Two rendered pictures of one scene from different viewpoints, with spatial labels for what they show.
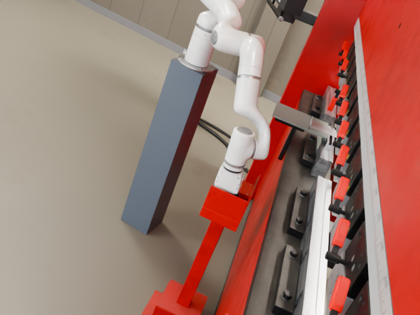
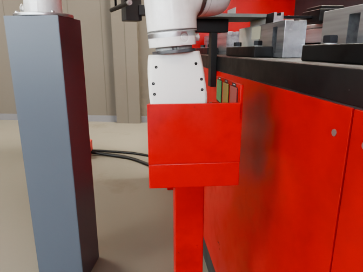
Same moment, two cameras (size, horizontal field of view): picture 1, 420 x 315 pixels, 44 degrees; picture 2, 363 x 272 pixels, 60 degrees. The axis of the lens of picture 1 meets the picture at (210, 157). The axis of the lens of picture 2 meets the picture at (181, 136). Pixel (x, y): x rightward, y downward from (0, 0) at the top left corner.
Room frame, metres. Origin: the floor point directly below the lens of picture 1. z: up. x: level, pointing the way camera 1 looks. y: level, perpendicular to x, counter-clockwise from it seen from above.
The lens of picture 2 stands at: (1.19, 0.00, 0.90)
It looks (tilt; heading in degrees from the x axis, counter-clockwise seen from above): 15 degrees down; 349
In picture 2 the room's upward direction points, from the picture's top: straight up
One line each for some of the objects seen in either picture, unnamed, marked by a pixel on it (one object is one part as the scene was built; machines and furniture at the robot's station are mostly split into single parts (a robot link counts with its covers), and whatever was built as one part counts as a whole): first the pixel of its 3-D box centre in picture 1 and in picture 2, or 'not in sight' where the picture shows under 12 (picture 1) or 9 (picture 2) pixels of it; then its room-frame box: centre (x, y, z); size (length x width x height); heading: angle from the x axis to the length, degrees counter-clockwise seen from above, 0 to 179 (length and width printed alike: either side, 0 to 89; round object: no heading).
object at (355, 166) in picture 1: (360, 186); not in sight; (1.26, -0.40, 1.24); 0.15 x 0.09 x 0.17; 176
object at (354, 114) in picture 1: (357, 132); not in sight; (1.66, -0.43, 1.24); 0.15 x 0.09 x 0.17; 176
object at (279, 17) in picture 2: (329, 137); (265, 20); (2.19, -0.47, 0.99); 0.20 x 0.03 x 0.03; 176
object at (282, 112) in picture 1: (300, 119); (216, 18); (2.24, -0.33, 1.00); 0.26 x 0.18 x 0.01; 86
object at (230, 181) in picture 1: (229, 177); (176, 77); (1.75, -0.10, 0.85); 0.10 x 0.07 x 0.11; 84
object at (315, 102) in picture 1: (316, 105); (206, 51); (2.83, -0.46, 0.89); 0.30 x 0.05 x 0.03; 176
